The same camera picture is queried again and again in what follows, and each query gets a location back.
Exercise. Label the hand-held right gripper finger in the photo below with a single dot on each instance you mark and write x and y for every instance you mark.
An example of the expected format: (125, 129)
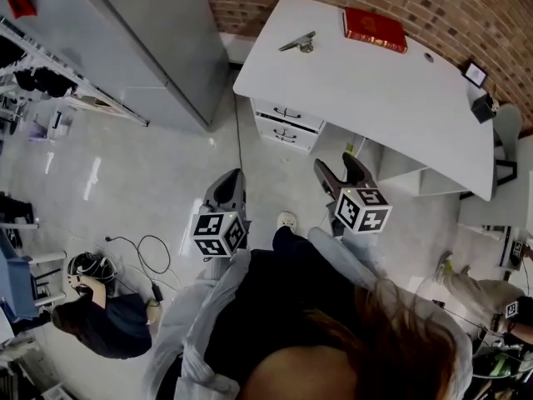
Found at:
(358, 173)
(327, 179)

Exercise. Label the metal tool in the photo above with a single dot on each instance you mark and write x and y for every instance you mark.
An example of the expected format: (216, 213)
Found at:
(297, 42)

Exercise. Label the white desk drawer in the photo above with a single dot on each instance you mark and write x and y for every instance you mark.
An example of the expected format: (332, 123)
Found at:
(287, 113)
(287, 136)

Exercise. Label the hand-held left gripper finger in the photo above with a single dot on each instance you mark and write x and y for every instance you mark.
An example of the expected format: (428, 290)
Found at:
(242, 198)
(210, 198)

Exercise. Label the red sign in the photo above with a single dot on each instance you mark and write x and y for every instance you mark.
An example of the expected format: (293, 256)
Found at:
(21, 3)

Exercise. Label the black power adapter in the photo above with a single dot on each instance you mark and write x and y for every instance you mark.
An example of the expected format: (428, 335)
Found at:
(157, 292)

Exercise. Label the blue plastic crate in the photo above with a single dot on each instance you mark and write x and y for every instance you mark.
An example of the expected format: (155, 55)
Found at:
(16, 277)

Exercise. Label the white table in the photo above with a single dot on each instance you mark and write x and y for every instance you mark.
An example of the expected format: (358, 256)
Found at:
(499, 206)

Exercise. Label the white desk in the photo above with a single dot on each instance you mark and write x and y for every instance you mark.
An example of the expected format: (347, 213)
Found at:
(366, 98)

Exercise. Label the black equipment case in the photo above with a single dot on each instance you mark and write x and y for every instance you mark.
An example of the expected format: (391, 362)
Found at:
(14, 208)

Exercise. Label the white shelf rack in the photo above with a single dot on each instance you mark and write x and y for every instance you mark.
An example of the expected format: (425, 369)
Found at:
(83, 94)

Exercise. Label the grey metal cabinet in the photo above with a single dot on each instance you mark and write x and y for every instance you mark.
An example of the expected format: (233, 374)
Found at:
(125, 36)

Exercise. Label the person's left forearm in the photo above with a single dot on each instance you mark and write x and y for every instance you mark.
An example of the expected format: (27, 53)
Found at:
(200, 290)

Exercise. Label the group of black shelf items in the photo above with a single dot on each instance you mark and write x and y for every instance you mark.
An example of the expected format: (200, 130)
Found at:
(46, 81)

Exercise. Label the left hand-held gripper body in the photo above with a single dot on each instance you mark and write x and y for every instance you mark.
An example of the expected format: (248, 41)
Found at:
(208, 227)

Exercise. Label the person's white shoe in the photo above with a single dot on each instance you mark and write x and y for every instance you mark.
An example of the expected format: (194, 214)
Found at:
(286, 221)

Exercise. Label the black pen holder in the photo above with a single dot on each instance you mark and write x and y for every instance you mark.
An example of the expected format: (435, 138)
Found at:
(483, 108)

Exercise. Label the red book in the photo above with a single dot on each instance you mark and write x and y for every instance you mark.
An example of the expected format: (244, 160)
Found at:
(375, 29)

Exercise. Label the grey chair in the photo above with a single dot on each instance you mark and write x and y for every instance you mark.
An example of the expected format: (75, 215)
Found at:
(508, 127)

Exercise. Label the person's dark trousers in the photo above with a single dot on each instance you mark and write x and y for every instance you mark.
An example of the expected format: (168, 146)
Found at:
(283, 290)

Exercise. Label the clear storage box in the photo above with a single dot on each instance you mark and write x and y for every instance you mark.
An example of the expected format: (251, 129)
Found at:
(50, 125)

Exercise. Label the person's grey jacket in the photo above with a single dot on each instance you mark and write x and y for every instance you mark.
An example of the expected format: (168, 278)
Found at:
(195, 348)

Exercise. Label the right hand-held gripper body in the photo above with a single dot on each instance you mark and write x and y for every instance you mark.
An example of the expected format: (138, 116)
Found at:
(358, 213)

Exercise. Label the person's right forearm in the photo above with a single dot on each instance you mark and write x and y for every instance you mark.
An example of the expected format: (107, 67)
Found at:
(345, 256)

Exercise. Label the black picture frame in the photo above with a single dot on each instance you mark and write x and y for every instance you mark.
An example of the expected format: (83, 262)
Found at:
(474, 74)

